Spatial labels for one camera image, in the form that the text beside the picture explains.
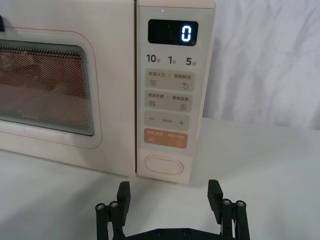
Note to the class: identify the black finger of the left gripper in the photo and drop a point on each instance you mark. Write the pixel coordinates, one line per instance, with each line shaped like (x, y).
(1, 23)

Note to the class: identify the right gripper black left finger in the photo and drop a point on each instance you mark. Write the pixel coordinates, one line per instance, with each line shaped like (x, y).
(120, 212)

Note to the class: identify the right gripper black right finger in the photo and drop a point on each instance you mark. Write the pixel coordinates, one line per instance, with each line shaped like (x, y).
(230, 217)

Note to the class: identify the cream microwave oven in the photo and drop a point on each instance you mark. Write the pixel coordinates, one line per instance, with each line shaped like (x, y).
(112, 75)

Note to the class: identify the oven control panel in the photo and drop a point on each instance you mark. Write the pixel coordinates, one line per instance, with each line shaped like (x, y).
(170, 100)

